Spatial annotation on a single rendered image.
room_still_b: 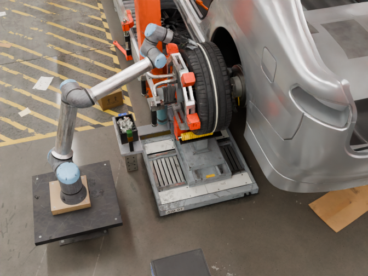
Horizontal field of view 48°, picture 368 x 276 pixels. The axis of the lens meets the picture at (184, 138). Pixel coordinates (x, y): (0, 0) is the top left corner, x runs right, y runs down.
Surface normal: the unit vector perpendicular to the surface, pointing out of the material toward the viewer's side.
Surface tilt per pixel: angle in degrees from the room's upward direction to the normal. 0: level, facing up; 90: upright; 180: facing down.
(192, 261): 0
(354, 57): 22
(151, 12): 90
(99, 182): 0
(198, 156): 0
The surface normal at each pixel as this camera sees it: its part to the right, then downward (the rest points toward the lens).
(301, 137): -0.60, 0.57
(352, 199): -0.02, -0.67
